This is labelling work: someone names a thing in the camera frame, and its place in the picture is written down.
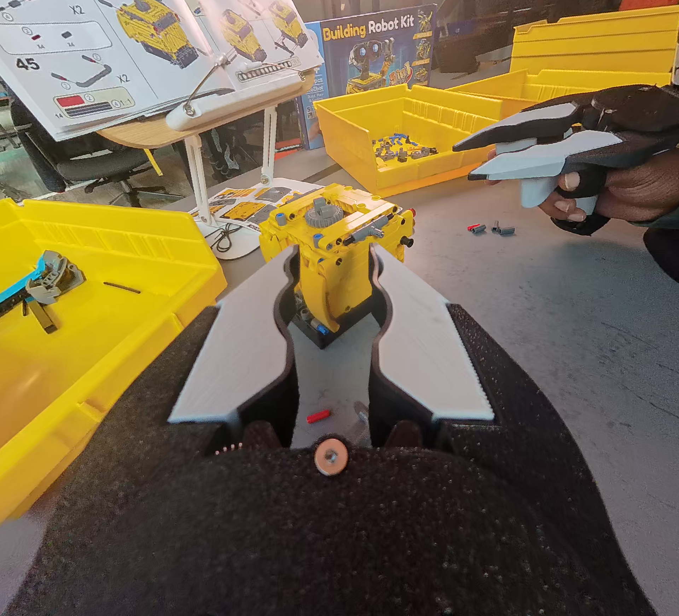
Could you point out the blue lego kit box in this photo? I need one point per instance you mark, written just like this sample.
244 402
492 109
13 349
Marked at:
371 43

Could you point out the blue and black lego piece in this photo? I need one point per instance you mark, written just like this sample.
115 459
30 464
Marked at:
53 276

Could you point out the person's right hand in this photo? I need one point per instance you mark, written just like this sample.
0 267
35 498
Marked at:
642 192

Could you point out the yellow lego vehicle model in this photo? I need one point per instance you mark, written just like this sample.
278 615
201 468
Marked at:
329 266

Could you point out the lego instruction booklet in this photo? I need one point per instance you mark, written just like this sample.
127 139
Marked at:
106 43

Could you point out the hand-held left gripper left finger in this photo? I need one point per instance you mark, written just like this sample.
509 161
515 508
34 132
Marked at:
238 361

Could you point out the short black lego liftarm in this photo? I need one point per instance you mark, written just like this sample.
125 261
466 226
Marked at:
42 317

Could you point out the pile of small lego pieces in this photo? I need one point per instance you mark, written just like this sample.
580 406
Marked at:
403 148

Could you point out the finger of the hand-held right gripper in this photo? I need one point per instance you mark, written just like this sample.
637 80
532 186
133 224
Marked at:
536 160
530 123

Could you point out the red crate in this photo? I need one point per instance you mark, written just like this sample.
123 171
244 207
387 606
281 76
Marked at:
293 145

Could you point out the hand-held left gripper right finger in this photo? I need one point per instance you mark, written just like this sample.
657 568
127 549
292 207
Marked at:
429 361

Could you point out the black office chair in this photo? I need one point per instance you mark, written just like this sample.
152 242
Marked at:
95 165

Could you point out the yellow sticker sheet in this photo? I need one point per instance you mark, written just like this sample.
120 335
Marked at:
249 208

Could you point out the white and wooden book stand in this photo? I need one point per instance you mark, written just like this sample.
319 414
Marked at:
238 104

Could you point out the yellow ribbon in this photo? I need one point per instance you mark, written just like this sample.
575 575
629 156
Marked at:
154 163

